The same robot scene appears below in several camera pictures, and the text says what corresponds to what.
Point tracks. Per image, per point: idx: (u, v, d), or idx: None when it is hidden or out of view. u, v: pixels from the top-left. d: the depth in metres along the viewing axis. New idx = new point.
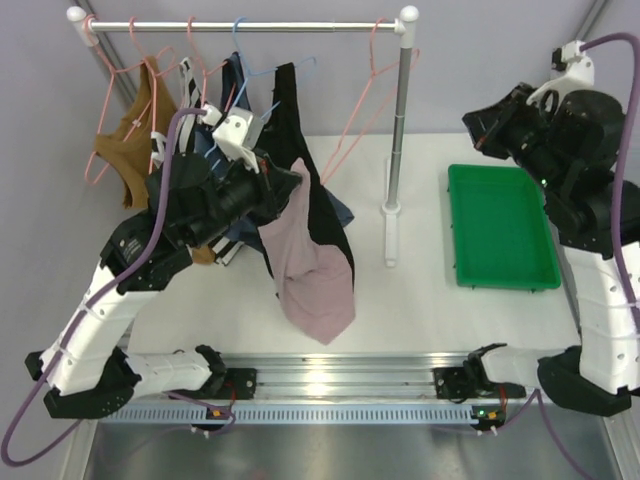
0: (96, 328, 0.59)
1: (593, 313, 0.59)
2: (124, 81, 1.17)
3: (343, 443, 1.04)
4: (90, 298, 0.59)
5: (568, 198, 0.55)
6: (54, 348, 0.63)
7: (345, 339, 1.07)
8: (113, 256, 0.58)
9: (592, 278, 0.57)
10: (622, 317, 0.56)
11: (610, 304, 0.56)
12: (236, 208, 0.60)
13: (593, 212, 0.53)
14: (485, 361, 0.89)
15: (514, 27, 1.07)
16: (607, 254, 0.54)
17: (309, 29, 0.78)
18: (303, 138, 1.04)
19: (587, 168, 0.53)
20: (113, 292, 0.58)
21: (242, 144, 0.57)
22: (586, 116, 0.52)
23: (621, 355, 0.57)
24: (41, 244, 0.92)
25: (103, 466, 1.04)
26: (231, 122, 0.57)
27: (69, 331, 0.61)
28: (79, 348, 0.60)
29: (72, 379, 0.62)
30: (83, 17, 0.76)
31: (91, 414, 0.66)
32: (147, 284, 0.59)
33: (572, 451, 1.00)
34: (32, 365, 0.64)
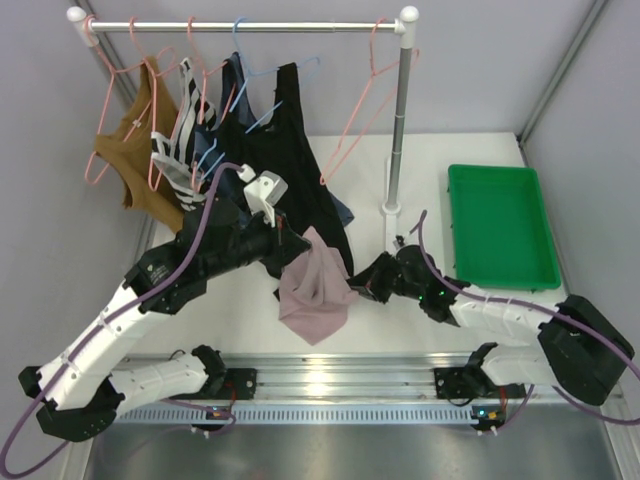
0: (109, 343, 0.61)
1: (497, 325, 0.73)
2: (124, 82, 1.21)
3: (344, 444, 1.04)
4: (110, 314, 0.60)
5: (428, 302, 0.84)
6: (61, 360, 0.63)
7: (344, 339, 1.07)
8: (137, 279, 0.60)
9: (475, 319, 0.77)
10: (490, 306, 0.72)
11: (481, 308, 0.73)
12: (249, 255, 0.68)
13: (444, 302, 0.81)
14: (487, 369, 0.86)
15: (513, 27, 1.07)
16: (451, 299, 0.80)
17: (310, 29, 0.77)
18: (306, 140, 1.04)
19: (428, 281, 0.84)
20: (134, 310, 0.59)
21: (267, 199, 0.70)
22: (408, 258, 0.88)
23: (518, 315, 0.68)
24: (41, 244, 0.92)
25: (104, 468, 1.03)
26: (261, 182, 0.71)
27: (81, 343, 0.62)
28: (88, 361, 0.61)
29: (70, 394, 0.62)
30: (83, 17, 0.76)
31: (73, 434, 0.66)
32: (165, 309, 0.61)
33: (571, 450, 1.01)
34: (27, 379, 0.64)
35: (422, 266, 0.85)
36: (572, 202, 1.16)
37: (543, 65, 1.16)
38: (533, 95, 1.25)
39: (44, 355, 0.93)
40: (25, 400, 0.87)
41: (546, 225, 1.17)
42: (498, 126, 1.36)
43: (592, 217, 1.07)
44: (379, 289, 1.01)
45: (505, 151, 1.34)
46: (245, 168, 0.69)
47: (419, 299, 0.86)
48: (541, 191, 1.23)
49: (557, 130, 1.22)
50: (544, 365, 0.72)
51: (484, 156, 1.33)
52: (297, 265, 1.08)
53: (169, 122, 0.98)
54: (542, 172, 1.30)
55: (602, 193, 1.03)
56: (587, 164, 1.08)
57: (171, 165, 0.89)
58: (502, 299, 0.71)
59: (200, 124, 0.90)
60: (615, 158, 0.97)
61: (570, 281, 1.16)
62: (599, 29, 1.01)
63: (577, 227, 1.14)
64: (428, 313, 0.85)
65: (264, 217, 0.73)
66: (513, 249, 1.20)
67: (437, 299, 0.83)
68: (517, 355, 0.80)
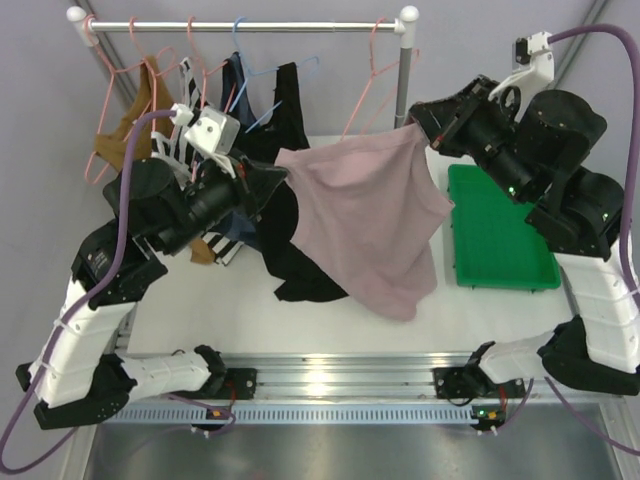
0: (75, 342, 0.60)
1: (595, 307, 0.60)
2: (124, 81, 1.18)
3: (344, 444, 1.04)
4: (66, 314, 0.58)
5: (557, 209, 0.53)
6: (37, 363, 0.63)
7: (345, 339, 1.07)
8: (83, 268, 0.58)
9: (585, 271, 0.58)
10: (628, 305, 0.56)
11: (617, 297, 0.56)
12: (210, 211, 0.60)
13: (586, 218, 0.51)
14: (485, 367, 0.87)
15: (513, 29, 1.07)
16: (603, 255, 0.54)
17: (310, 30, 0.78)
18: (305, 141, 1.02)
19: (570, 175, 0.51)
20: (84, 307, 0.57)
21: (214, 151, 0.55)
22: (564, 127, 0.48)
23: (633, 339, 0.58)
24: (42, 245, 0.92)
25: (104, 467, 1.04)
26: (203, 126, 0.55)
27: (49, 346, 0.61)
28: (61, 361, 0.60)
29: (59, 391, 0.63)
30: (83, 17, 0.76)
31: (86, 420, 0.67)
32: (120, 296, 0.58)
33: (570, 449, 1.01)
34: (22, 377, 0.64)
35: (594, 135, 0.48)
36: None
37: None
38: None
39: None
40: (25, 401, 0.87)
41: None
42: None
43: None
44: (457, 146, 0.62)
45: None
46: (177, 108, 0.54)
47: (512, 192, 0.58)
48: None
49: None
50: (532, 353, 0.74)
51: None
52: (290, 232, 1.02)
53: (169, 121, 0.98)
54: None
55: None
56: None
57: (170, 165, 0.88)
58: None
59: None
60: None
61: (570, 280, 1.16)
62: None
63: None
64: (530, 218, 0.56)
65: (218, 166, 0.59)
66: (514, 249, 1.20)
67: (572, 204, 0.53)
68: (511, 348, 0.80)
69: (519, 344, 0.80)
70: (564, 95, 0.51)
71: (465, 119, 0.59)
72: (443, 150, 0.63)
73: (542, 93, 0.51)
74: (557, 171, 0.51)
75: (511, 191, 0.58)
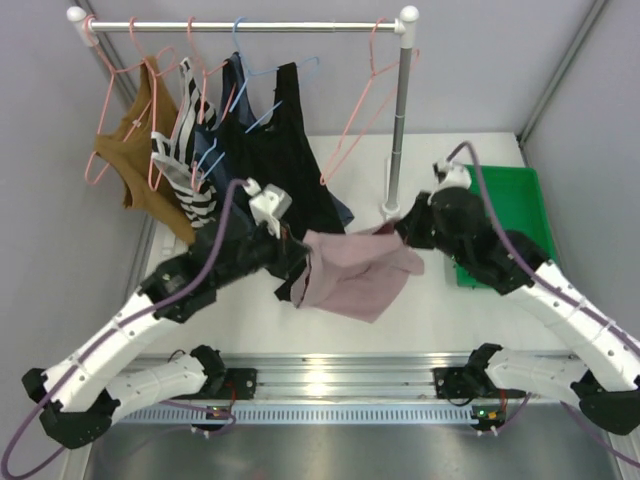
0: (123, 346, 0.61)
1: (568, 335, 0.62)
2: (124, 82, 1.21)
3: (344, 444, 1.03)
4: (124, 318, 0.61)
5: (476, 260, 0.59)
6: (68, 361, 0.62)
7: (344, 339, 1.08)
8: (153, 286, 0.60)
9: (540, 308, 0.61)
10: (583, 320, 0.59)
11: (567, 317, 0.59)
12: (256, 264, 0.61)
13: (500, 264, 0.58)
14: (492, 374, 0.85)
15: (512, 29, 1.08)
16: (529, 282, 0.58)
17: (310, 29, 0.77)
18: (306, 140, 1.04)
19: (476, 233, 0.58)
20: (148, 317, 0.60)
21: (274, 217, 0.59)
22: (449, 207, 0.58)
23: (611, 351, 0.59)
24: (41, 244, 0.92)
25: (103, 467, 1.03)
26: (266, 195, 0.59)
27: (92, 345, 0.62)
28: (100, 363, 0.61)
29: (77, 396, 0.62)
30: (83, 17, 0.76)
31: (70, 439, 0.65)
32: (177, 317, 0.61)
33: (571, 450, 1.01)
34: (32, 380, 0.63)
35: (472, 207, 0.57)
36: (571, 203, 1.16)
37: (543, 65, 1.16)
38: (532, 95, 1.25)
39: (43, 355, 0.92)
40: (25, 401, 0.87)
41: (546, 224, 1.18)
42: (498, 125, 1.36)
43: (593, 218, 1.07)
44: (420, 241, 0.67)
45: (505, 151, 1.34)
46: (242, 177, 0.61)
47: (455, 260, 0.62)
48: (541, 194, 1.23)
49: (556, 130, 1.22)
50: (560, 383, 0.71)
51: (483, 156, 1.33)
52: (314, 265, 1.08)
53: (169, 122, 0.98)
54: (543, 172, 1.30)
55: (602, 195, 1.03)
56: (588, 163, 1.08)
57: (171, 165, 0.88)
58: (600, 319, 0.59)
59: (199, 124, 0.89)
60: (615, 158, 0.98)
61: (570, 281, 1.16)
62: (598, 29, 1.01)
63: (578, 228, 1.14)
64: (470, 274, 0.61)
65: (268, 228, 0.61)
66: None
67: (491, 254, 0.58)
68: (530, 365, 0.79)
69: (543, 362, 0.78)
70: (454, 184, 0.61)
71: (414, 220, 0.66)
72: (416, 247, 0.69)
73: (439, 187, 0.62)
74: (463, 237, 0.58)
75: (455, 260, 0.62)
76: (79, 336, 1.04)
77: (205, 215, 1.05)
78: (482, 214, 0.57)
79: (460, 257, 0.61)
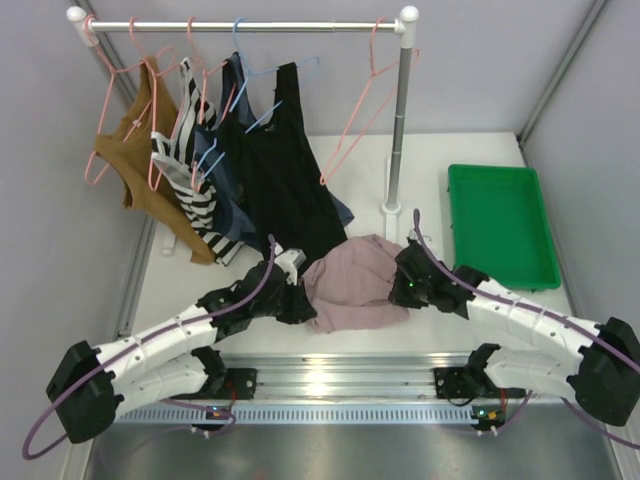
0: (178, 341, 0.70)
1: (520, 333, 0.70)
2: (124, 82, 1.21)
3: (344, 444, 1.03)
4: (186, 319, 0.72)
5: (433, 293, 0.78)
6: (125, 342, 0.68)
7: (345, 339, 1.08)
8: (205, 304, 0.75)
9: (492, 319, 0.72)
10: (519, 313, 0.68)
11: (507, 314, 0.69)
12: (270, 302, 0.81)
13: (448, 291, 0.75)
14: (492, 373, 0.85)
15: (512, 29, 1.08)
16: (470, 295, 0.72)
17: (310, 29, 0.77)
18: (305, 140, 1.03)
19: (430, 273, 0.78)
20: (205, 322, 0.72)
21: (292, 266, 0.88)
22: (403, 257, 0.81)
23: (553, 332, 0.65)
24: (41, 243, 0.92)
25: (103, 467, 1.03)
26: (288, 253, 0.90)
27: (153, 333, 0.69)
28: (157, 349, 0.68)
29: (127, 374, 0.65)
30: (83, 17, 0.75)
31: (79, 424, 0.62)
32: (220, 333, 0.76)
33: (571, 450, 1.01)
34: (84, 350, 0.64)
35: (421, 255, 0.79)
36: (571, 203, 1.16)
37: (543, 65, 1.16)
38: (532, 95, 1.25)
39: (44, 355, 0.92)
40: (26, 401, 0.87)
41: (546, 224, 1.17)
42: (498, 125, 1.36)
43: (592, 218, 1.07)
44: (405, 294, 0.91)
45: (505, 150, 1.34)
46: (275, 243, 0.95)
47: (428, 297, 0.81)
48: (541, 194, 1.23)
49: (556, 130, 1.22)
50: (558, 379, 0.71)
51: (483, 156, 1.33)
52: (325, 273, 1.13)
53: (169, 121, 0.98)
54: (542, 172, 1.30)
55: (602, 194, 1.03)
56: (587, 164, 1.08)
57: (171, 165, 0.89)
58: (534, 308, 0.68)
59: (199, 124, 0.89)
60: (615, 158, 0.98)
61: (570, 280, 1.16)
62: (598, 29, 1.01)
63: (578, 228, 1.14)
64: (437, 306, 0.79)
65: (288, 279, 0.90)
66: (515, 249, 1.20)
67: (442, 285, 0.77)
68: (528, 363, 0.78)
69: (540, 358, 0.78)
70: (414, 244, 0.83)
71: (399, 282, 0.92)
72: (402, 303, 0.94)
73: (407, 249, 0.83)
74: (421, 278, 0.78)
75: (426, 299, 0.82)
76: (79, 336, 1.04)
77: (205, 215, 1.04)
78: (430, 260, 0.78)
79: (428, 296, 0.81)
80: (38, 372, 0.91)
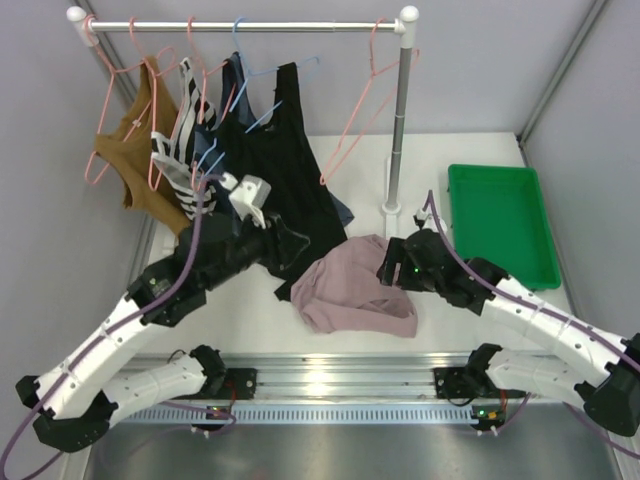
0: (110, 354, 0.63)
1: (539, 337, 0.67)
2: (124, 82, 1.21)
3: (344, 443, 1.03)
4: (113, 325, 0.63)
5: (444, 284, 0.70)
6: (59, 370, 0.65)
7: (345, 339, 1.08)
8: (140, 291, 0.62)
9: (507, 319, 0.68)
10: (543, 319, 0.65)
11: (529, 319, 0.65)
12: (247, 259, 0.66)
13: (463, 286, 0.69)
14: (492, 375, 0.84)
15: (512, 30, 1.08)
16: (489, 294, 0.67)
17: (310, 30, 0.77)
18: (306, 140, 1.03)
19: (443, 264, 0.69)
20: (136, 322, 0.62)
21: (253, 205, 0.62)
22: (415, 246, 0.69)
23: (577, 344, 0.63)
24: (41, 243, 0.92)
25: (104, 467, 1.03)
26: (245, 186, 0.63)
27: (81, 353, 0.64)
28: (88, 371, 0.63)
29: (69, 403, 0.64)
30: (83, 17, 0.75)
31: (67, 443, 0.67)
32: (164, 321, 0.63)
33: (571, 450, 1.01)
34: (26, 388, 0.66)
35: (435, 243, 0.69)
36: (571, 202, 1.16)
37: (543, 65, 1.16)
38: (532, 95, 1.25)
39: (44, 355, 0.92)
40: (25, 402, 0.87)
41: (546, 225, 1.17)
42: (498, 125, 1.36)
43: (592, 218, 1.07)
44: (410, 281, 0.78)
45: (505, 150, 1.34)
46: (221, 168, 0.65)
47: (435, 287, 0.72)
48: (541, 193, 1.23)
49: (556, 130, 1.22)
50: (564, 385, 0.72)
51: (483, 155, 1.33)
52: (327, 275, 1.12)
53: (169, 121, 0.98)
54: (542, 172, 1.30)
55: (602, 194, 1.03)
56: (587, 164, 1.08)
57: (171, 165, 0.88)
58: (560, 315, 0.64)
59: (199, 124, 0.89)
60: (615, 158, 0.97)
61: (570, 280, 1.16)
62: (598, 29, 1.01)
63: (578, 226, 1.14)
64: (446, 299, 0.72)
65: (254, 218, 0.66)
66: (515, 249, 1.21)
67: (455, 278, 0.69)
68: (533, 366, 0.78)
69: (545, 362, 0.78)
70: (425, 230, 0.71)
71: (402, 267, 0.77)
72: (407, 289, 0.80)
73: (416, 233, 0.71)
74: (432, 269, 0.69)
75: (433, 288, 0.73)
76: (79, 336, 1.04)
77: None
78: (444, 248, 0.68)
79: (435, 285, 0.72)
80: (38, 372, 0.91)
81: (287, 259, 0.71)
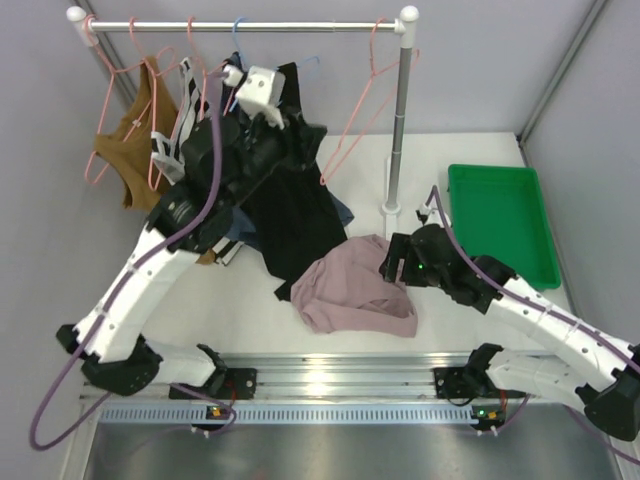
0: (143, 288, 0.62)
1: (544, 339, 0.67)
2: (124, 82, 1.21)
3: (344, 443, 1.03)
4: (139, 258, 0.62)
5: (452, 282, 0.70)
6: (95, 313, 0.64)
7: (344, 339, 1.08)
8: (160, 219, 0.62)
9: (512, 319, 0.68)
10: (551, 322, 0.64)
11: (537, 321, 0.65)
12: (266, 165, 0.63)
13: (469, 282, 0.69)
14: (492, 375, 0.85)
15: (512, 30, 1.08)
16: (497, 294, 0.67)
17: (310, 30, 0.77)
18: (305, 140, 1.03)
19: (450, 260, 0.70)
20: (163, 251, 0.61)
21: (268, 103, 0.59)
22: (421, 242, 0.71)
23: (584, 348, 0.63)
24: (40, 241, 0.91)
25: (103, 467, 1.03)
26: (254, 82, 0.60)
27: (112, 294, 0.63)
28: (124, 310, 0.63)
29: (112, 345, 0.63)
30: (83, 17, 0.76)
31: (119, 386, 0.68)
32: (194, 247, 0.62)
33: (572, 451, 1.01)
34: (66, 335, 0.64)
35: (441, 239, 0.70)
36: (571, 202, 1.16)
37: (543, 65, 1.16)
38: (532, 95, 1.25)
39: (44, 355, 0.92)
40: (25, 401, 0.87)
41: (546, 225, 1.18)
42: (498, 125, 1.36)
43: (592, 218, 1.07)
44: (414, 277, 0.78)
45: (505, 150, 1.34)
46: (230, 71, 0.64)
47: (441, 283, 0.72)
48: (541, 193, 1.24)
49: (556, 130, 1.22)
50: (566, 388, 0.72)
51: (483, 155, 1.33)
52: (327, 276, 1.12)
53: (169, 121, 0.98)
54: (542, 172, 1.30)
55: (603, 194, 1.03)
56: (588, 163, 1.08)
57: (171, 165, 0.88)
58: (568, 319, 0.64)
59: (199, 123, 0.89)
60: (615, 158, 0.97)
61: (570, 280, 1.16)
62: (598, 29, 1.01)
63: (578, 226, 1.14)
64: (452, 296, 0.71)
65: (267, 120, 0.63)
66: (515, 249, 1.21)
67: (463, 276, 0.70)
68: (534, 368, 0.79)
69: (546, 363, 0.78)
70: (429, 225, 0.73)
71: (407, 263, 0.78)
72: (411, 283, 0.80)
73: (421, 228, 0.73)
74: (438, 265, 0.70)
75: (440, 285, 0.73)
76: None
77: None
78: (451, 244, 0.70)
79: (440, 282, 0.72)
80: (37, 372, 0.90)
81: (309, 158, 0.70)
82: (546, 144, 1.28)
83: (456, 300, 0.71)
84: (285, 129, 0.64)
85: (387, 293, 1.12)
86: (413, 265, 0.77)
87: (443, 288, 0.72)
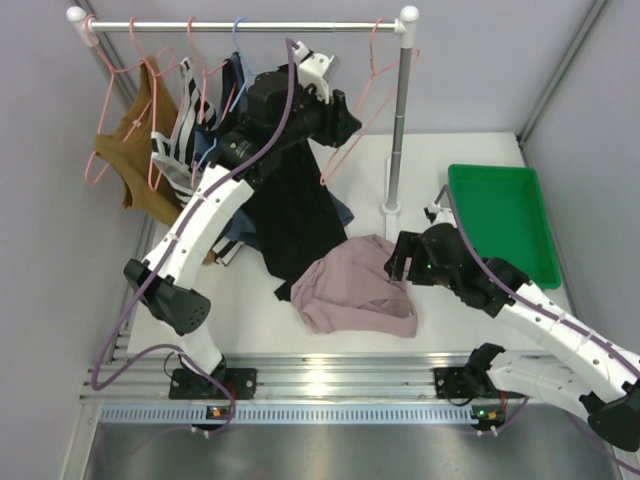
0: (213, 213, 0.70)
1: (554, 348, 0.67)
2: (124, 82, 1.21)
3: (344, 443, 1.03)
4: (208, 189, 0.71)
5: (462, 283, 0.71)
6: (167, 240, 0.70)
7: (345, 339, 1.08)
8: (222, 157, 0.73)
9: (523, 327, 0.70)
10: (563, 330, 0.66)
11: (549, 329, 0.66)
12: (306, 129, 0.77)
13: (477, 284, 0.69)
14: (493, 375, 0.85)
15: (512, 30, 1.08)
16: (509, 300, 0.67)
17: (309, 30, 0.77)
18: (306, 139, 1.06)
19: (462, 263, 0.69)
20: (230, 182, 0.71)
21: (322, 76, 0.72)
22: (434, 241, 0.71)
23: (595, 359, 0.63)
24: (41, 241, 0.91)
25: (103, 467, 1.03)
26: (316, 59, 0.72)
27: (184, 219, 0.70)
28: (196, 235, 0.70)
29: (184, 268, 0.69)
30: (83, 17, 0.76)
31: (183, 316, 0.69)
32: (250, 182, 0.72)
33: (571, 451, 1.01)
34: (136, 267, 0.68)
35: (454, 240, 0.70)
36: (572, 202, 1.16)
37: (543, 65, 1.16)
38: (532, 95, 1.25)
39: (44, 354, 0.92)
40: (25, 401, 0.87)
41: (546, 225, 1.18)
42: (498, 125, 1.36)
43: (592, 218, 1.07)
44: (419, 275, 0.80)
45: (505, 150, 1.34)
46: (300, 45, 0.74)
47: (451, 284, 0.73)
48: (541, 194, 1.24)
49: (555, 130, 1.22)
50: (569, 395, 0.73)
51: (483, 156, 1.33)
52: (330, 276, 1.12)
53: (169, 121, 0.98)
54: (542, 172, 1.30)
55: (602, 194, 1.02)
56: (587, 164, 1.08)
57: (170, 165, 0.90)
58: (581, 329, 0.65)
59: (200, 124, 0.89)
60: (615, 158, 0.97)
61: (569, 280, 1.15)
62: (597, 29, 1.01)
63: (578, 227, 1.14)
64: (461, 299, 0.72)
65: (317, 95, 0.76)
66: (514, 249, 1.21)
67: (473, 279, 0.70)
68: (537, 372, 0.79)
69: (548, 368, 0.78)
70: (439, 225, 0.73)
71: (415, 261, 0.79)
72: (416, 282, 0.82)
73: (432, 229, 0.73)
74: (449, 266, 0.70)
75: (450, 285, 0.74)
76: (79, 335, 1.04)
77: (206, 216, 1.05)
78: (464, 246, 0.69)
79: (451, 283, 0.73)
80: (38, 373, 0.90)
81: (340, 138, 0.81)
82: (546, 144, 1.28)
83: (464, 301, 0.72)
84: (328, 105, 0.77)
85: (387, 293, 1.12)
86: (420, 265, 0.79)
87: (452, 289, 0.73)
